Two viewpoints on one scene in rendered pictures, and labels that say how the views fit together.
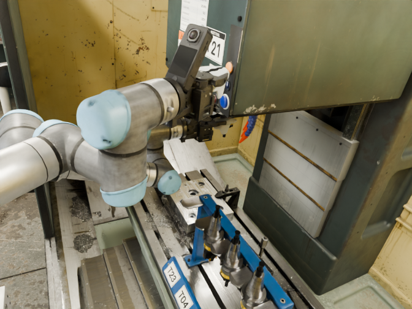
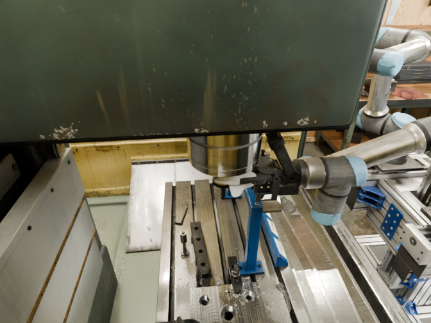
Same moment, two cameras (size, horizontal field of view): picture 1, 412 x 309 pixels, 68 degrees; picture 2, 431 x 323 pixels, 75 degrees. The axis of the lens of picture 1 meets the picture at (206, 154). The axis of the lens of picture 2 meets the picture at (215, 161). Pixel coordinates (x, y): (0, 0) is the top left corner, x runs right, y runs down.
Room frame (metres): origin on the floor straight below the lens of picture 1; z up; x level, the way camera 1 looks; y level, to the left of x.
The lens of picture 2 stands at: (1.55, 0.14, 1.83)
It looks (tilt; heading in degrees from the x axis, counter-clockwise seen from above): 33 degrees down; 204
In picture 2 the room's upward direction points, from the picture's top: straight up
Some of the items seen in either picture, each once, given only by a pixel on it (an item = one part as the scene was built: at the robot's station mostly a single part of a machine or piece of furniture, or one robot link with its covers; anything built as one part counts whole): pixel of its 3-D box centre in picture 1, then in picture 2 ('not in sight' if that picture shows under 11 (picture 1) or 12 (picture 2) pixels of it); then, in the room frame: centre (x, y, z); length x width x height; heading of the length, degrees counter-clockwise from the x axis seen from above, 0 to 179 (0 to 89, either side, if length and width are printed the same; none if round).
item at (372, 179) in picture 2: not in sight; (384, 170); (0.00, 0.47, 0.95); 0.40 x 0.13 x 0.09; 119
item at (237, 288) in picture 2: not in sight; (234, 277); (0.98, -0.04, 0.97); 0.13 x 0.03 x 0.15; 30
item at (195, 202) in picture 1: (191, 202); (272, 206); (0.84, 0.03, 1.21); 0.07 x 0.05 x 0.01; 120
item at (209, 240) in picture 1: (213, 235); not in sight; (0.70, -0.05, 1.21); 0.06 x 0.06 x 0.03
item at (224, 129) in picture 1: (225, 126); not in sight; (1.01, -0.06, 1.44); 0.09 x 0.03 x 0.06; 107
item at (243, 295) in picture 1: (252, 293); not in sight; (0.51, -0.16, 1.21); 0.06 x 0.06 x 0.03
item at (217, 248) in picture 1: (221, 247); not in sight; (0.65, -0.08, 1.21); 0.07 x 0.05 x 0.01; 120
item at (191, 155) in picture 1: (159, 177); not in sight; (1.62, 0.28, 0.75); 0.89 x 0.67 x 0.26; 120
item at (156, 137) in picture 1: (152, 132); (338, 172); (0.91, 0.19, 1.43); 0.11 x 0.08 x 0.09; 120
